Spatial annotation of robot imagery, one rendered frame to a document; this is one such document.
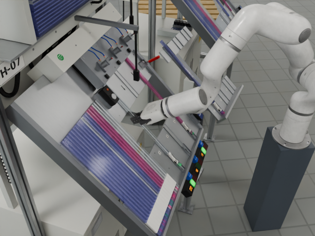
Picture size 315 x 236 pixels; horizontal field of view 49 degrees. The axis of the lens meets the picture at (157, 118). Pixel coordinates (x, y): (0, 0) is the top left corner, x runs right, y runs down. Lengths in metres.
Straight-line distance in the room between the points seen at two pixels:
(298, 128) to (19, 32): 1.28
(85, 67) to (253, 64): 2.74
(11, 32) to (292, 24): 0.89
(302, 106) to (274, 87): 1.86
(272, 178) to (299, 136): 0.28
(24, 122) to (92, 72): 0.33
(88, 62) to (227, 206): 1.44
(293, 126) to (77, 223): 1.07
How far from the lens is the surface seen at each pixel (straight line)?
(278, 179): 1.97
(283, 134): 1.83
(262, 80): 3.62
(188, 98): 1.27
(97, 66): 1.35
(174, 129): 1.62
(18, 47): 1.10
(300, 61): 1.50
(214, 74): 1.25
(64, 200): 1.63
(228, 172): 2.58
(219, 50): 1.24
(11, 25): 1.11
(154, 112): 1.33
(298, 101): 1.70
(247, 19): 1.23
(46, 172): 1.75
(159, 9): 4.74
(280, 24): 1.28
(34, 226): 1.56
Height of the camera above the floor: 1.88
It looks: 40 degrees down
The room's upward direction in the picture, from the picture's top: 2 degrees clockwise
